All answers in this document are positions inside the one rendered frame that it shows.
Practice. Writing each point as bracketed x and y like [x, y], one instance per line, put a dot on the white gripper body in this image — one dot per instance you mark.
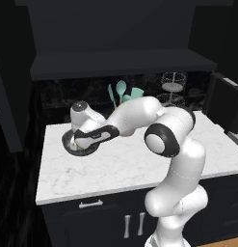
[76, 142]

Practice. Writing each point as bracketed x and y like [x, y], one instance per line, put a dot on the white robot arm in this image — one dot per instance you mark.
[183, 167]

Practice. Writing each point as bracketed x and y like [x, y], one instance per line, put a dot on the dark grey bowl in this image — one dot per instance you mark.
[68, 144]

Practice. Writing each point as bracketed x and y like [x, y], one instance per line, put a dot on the dark tall cabinet door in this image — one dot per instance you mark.
[9, 96]

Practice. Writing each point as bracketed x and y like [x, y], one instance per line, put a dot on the dark base cabinet door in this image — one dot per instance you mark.
[98, 230]
[146, 230]

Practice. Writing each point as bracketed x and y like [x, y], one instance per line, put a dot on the dark cabinet door, pale edge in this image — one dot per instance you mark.
[224, 106]

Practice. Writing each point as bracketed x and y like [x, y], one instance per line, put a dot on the dark drawer stack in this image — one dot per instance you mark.
[224, 205]

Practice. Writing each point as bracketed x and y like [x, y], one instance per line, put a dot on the teal slotted spatula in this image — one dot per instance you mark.
[110, 93]

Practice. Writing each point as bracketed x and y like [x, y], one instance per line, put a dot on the small teal spatula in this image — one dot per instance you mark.
[126, 97]

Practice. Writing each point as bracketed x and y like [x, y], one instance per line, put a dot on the teal spoon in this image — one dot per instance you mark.
[121, 86]

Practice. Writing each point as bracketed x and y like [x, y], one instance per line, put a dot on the dark drawer front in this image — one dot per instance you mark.
[123, 201]

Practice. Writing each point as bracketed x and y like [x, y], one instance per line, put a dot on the teal wide spatula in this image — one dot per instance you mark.
[137, 92]

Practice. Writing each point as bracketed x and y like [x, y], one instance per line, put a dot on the dark open wall cabinet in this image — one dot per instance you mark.
[117, 64]

